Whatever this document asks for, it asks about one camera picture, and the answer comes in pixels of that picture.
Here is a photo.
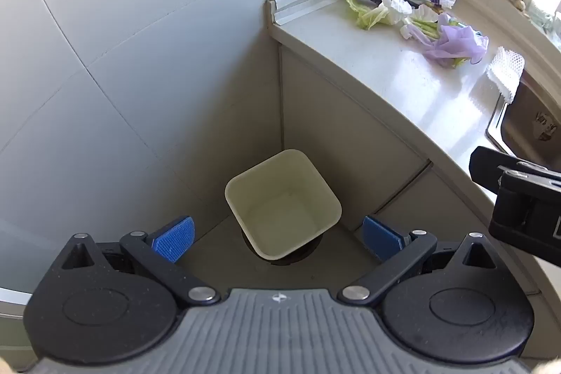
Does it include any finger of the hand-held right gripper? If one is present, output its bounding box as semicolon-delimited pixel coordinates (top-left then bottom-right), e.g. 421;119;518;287
469;146;561;195

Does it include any steel sink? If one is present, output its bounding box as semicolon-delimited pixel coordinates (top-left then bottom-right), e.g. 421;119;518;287
485;63;561;173

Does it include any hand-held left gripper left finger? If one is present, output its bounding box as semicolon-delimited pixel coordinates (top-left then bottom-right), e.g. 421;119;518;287
59;215;221;307

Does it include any cream square trash bin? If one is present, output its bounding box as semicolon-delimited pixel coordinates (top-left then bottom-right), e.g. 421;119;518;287
225;149;343;266

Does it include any white tissue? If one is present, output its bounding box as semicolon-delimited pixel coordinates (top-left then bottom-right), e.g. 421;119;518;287
380;0;415;24

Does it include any purple plastic bag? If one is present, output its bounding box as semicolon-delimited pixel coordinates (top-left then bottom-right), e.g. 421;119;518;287
422;14;489;69

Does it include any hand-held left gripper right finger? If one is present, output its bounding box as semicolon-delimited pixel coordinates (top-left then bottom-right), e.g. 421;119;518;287
337;215;498;308

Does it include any small white foam net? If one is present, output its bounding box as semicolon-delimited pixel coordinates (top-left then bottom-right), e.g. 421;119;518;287
486;47;526;102

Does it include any green cabbage leaf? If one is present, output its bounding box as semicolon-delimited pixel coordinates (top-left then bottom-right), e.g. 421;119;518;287
342;0;439;39

